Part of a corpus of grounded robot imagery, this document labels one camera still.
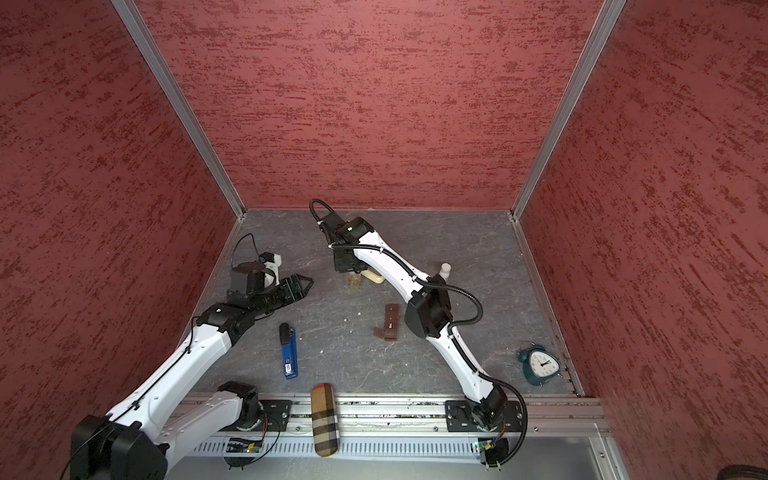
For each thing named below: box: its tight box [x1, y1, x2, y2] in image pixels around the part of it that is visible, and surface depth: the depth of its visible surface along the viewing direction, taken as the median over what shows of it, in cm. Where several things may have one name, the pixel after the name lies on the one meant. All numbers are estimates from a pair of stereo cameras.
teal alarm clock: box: [518, 342, 563, 387], surface depth 81 cm
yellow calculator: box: [361, 270, 385, 284], surface depth 101 cm
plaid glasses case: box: [311, 383, 340, 458], surface depth 72 cm
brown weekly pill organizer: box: [372, 304, 399, 341], surface depth 90 cm
